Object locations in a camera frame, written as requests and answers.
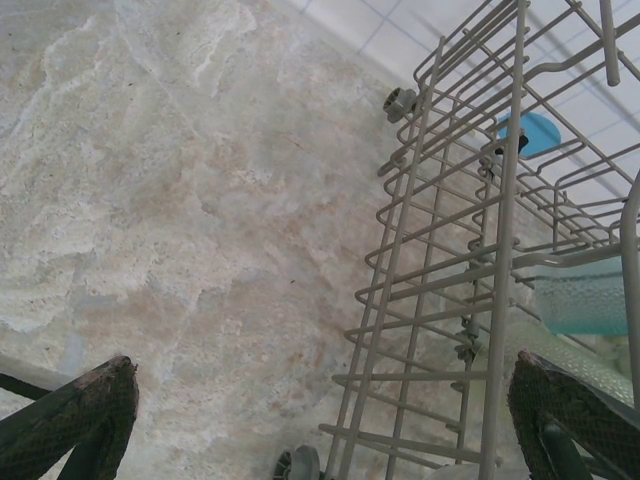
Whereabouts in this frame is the grey wire dish rack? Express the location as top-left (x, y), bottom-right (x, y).
top-left (272, 0), bottom-right (640, 480)

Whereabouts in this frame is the teal textured plastic tumbler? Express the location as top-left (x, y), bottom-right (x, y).
top-left (529, 252), bottom-right (632, 336)

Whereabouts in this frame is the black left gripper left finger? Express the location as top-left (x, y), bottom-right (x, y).
top-left (0, 355), bottom-right (140, 480)

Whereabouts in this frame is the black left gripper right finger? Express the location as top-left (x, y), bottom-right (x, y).
top-left (508, 349), bottom-right (640, 480)

